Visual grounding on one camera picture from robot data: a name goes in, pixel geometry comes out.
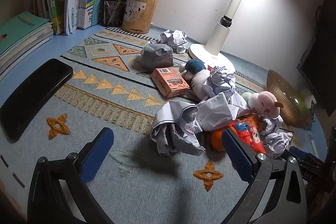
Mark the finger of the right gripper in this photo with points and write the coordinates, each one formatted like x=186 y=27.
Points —
x=297 y=153

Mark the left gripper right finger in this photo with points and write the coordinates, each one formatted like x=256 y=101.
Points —
x=275 y=191

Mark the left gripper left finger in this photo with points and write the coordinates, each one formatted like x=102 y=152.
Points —
x=47 y=202

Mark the small paper ball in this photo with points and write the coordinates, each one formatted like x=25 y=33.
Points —
x=276 y=143

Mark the red orange cartoon plush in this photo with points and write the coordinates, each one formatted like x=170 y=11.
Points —
x=248 y=129

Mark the pink white green dango plush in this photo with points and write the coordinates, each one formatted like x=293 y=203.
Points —
x=263 y=103

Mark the orange fruit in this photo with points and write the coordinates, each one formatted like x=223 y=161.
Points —
x=216 y=140

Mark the large paper sheet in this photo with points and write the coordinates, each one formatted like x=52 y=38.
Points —
x=177 y=123

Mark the orange cardboard box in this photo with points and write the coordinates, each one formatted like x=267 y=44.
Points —
x=169 y=82

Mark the amber ribbed glass bowl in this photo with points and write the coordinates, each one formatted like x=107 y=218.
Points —
x=294 y=111

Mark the black monitor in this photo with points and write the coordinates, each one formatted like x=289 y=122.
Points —
x=317 y=65

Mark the patterned blue woven mat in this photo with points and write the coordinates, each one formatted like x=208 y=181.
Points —
x=109 y=89

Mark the black smartphone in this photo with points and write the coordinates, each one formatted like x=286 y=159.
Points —
x=31 y=95

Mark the white desk lamp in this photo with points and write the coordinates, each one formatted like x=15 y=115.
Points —
x=209 y=53

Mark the white duck plush toy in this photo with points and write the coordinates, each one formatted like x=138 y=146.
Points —
x=195 y=73

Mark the teal notebook stack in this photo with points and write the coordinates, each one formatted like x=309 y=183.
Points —
x=22 y=34

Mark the white crumpled paper by lamp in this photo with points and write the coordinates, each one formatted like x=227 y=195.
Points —
x=176 y=40

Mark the grey crumpled paper ball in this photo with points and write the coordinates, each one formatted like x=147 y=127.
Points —
x=155 y=55

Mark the black mesh pen holder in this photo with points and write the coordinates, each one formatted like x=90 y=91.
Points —
x=112 y=13

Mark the bamboo pen holder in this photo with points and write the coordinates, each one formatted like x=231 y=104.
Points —
x=138 y=16

